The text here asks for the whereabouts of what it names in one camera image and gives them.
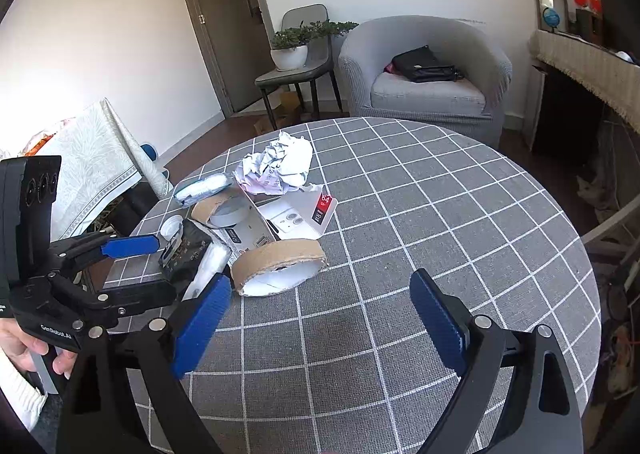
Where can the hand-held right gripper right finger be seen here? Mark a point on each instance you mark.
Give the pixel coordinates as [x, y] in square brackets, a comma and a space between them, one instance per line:
[440, 324]

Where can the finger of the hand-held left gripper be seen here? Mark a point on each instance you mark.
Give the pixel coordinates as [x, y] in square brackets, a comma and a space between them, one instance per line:
[130, 246]
[135, 295]

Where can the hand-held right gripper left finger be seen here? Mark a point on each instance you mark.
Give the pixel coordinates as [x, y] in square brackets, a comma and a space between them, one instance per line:
[200, 329]

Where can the black snack wrapper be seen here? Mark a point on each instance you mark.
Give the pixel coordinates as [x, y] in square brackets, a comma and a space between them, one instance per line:
[187, 249]

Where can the large cardboard tape roll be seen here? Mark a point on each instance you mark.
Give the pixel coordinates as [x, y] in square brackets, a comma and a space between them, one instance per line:
[270, 259]

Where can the person's left forearm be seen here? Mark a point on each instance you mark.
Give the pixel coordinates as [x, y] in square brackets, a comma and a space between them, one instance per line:
[15, 394]

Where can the person's left hand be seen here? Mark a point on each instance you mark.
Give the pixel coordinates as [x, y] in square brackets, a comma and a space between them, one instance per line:
[27, 346]

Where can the white bottle cap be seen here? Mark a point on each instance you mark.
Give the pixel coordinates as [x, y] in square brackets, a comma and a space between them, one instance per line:
[172, 226]

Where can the white patterned cloth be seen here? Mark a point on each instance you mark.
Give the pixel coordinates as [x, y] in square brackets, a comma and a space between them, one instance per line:
[85, 159]

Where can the small cardboard tape roll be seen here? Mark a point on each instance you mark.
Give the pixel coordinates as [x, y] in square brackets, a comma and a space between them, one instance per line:
[205, 208]

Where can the blue and white plastic packet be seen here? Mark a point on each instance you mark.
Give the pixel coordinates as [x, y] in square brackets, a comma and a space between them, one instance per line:
[200, 189]

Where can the round table grey checked cloth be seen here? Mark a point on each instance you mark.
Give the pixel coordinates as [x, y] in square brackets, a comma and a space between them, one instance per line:
[400, 209]

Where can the white phone box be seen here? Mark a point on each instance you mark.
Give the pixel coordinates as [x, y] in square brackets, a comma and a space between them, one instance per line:
[295, 219]

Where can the crumpled white paper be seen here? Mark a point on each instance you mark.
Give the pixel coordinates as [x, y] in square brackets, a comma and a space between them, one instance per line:
[280, 159]

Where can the cardboard box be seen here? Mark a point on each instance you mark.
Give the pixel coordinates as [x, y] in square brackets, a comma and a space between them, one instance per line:
[287, 107]

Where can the grey door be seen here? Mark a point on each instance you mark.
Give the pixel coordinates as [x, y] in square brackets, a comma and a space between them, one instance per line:
[225, 44]

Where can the grey armchair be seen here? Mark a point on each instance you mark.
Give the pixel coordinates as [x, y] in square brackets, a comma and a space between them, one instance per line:
[425, 97]

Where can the grey dining chair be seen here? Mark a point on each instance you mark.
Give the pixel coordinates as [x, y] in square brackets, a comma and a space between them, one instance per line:
[295, 77]

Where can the dark cabinet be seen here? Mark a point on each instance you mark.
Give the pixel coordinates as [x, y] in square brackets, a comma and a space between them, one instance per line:
[565, 119]

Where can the potted plant in white pot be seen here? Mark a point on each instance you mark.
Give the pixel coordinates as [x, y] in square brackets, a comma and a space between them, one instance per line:
[289, 57]

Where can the black handbag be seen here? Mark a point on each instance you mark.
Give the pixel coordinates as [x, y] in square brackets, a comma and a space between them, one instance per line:
[425, 64]

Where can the pink cloth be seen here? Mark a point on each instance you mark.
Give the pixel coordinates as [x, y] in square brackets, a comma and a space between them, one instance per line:
[389, 68]

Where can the side table with fringed cloth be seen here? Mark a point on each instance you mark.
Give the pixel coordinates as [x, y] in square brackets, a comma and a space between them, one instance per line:
[590, 64]

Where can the small blue globe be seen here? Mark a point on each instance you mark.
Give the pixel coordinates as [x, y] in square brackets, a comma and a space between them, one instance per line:
[551, 17]

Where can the dark wooden box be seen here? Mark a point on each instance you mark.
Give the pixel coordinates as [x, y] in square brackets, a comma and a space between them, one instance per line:
[587, 27]

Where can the black television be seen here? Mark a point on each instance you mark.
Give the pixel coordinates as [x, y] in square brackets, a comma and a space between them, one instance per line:
[617, 24]

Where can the small red flags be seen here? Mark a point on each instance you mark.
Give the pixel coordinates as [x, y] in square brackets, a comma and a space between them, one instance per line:
[589, 0]

